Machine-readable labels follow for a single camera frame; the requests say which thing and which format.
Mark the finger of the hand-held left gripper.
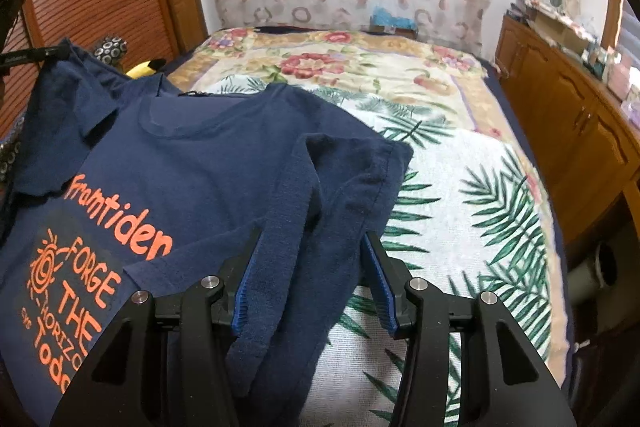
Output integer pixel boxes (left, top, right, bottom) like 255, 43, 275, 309
0, 45, 74, 68

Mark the blue box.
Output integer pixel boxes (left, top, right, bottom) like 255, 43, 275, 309
370, 6, 419, 39

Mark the purple box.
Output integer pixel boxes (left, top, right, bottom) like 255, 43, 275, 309
620, 99, 640, 128

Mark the black ring-dotted pillow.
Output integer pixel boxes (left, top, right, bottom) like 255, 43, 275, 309
0, 35, 132, 185

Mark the yellow plush toy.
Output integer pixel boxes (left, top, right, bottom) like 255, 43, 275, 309
124, 57, 169, 80

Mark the wooden cabinet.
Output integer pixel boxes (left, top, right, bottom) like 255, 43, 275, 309
494, 14, 640, 258

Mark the palm leaf print blanket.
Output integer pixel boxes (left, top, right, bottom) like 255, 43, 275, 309
192, 74, 572, 427

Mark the cardboard box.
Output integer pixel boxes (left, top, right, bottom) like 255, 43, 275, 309
529, 7, 597, 54

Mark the grey cylindrical bin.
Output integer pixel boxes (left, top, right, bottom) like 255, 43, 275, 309
564, 241, 627, 304

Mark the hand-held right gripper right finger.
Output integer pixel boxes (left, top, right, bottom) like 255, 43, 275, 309
363, 232, 574, 427

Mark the navy t-shirt with orange print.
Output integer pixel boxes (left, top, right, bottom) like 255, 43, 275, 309
0, 38, 415, 427

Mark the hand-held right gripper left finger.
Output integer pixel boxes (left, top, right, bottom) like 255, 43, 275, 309
50, 227, 264, 427

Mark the pink box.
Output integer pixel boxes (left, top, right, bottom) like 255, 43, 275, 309
609, 54, 640, 100

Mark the floral print blanket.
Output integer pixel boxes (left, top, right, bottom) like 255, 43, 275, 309
165, 28, 574, 378

